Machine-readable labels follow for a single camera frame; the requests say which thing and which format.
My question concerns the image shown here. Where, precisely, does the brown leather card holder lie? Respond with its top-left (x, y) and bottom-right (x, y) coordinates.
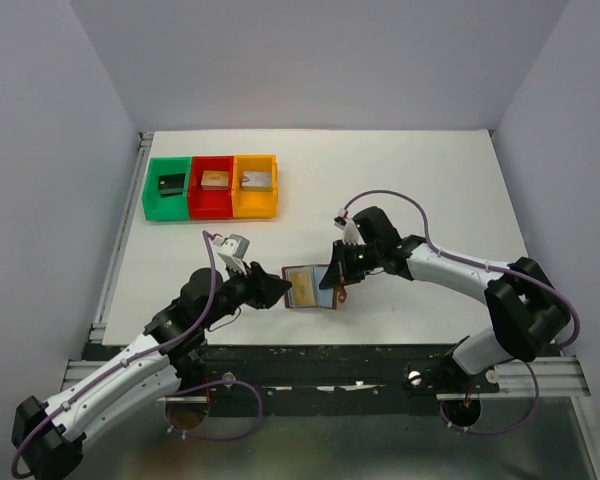
top-left (281, 264), bottom-right (347, 310)

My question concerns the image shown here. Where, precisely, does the gold card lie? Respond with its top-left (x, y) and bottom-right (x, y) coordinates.
top-left (200, 170), bottom-right (230, 190)
top-left (290, 268), bottom-right (316, 308)

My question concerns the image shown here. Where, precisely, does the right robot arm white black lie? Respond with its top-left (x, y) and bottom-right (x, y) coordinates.
top-left (319, 206), bottom-right (572, 390)

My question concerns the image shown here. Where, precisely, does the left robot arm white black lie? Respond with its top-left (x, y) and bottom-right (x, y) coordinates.
top-left (11, 262), bottom-right (291, 479)

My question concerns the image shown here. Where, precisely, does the silver card in yellow bin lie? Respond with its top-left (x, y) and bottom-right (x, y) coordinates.
top-left (240, 171), bottom-right (273, 191)

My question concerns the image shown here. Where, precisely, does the gold card in red bin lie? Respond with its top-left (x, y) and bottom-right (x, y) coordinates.
top-left (200, 170), bottom-right (230, 190)

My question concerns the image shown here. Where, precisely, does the black card in green bin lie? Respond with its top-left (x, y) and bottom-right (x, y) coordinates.
top-left (157, 173), bottom-right (186, 197)

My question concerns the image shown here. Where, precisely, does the yellow plastic bin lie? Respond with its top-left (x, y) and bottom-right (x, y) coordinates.
top-left (231, 154), bottom-right (278, 219)

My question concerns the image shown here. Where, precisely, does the red plastic bin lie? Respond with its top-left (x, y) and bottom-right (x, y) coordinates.
top-left (187, 156), bottom-right (234, 220)

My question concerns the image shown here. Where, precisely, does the green plastic bin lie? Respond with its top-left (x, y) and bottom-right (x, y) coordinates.
top-left (142, 157), bottom-right (192, 222)

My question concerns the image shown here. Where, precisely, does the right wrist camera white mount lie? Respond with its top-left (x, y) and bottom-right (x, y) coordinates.
top-left (334, 208), bottom-right (360, 245)

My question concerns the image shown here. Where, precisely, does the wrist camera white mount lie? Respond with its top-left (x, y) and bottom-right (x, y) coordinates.
top-left (334, 208), bottom-right (360, 245)
top-left (214, 234), bottom-right (250, 275)

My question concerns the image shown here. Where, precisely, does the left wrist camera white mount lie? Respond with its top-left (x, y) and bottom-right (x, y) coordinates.
top-left (214, 234), bottom-right (250, 275)

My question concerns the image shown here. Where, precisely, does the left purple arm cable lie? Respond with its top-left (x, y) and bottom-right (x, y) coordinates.
top-left (10, 229), bottom-right (226, 477)

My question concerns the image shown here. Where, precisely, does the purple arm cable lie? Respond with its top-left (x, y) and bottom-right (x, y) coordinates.
top-left (10, 229), bottom-right (226, 477)
top-left (337, 189), bottom-right (581, 351)

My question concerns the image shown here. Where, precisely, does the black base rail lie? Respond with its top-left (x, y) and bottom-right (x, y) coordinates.
top-left (162, 344), bottom-right (487, 417)

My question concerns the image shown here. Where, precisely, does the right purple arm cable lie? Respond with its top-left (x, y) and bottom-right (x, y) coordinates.
top-left (337, 189), bottom-right (581, 351)

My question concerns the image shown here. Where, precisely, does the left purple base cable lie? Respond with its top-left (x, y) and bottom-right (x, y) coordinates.
top-left (167, 377), bottom-right (266, 441)

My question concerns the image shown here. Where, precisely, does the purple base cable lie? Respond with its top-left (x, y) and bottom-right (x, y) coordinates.
top-left (167, 377), bottom-right (266, 441)
top-left (438, 362), bottom-right (540, 436)

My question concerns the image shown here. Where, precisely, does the left aluminium side rail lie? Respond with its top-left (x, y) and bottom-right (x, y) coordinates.
top-left (87, 131), bottom-right (155, 344)

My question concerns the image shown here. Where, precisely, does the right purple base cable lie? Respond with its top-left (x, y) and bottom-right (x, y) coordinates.
top-left (438, 362), bottom-right (540, 436)

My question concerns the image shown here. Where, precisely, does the front aluminium frame rail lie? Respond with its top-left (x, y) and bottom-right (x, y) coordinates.
top-left (60, 357), bottom-right (591, 400)

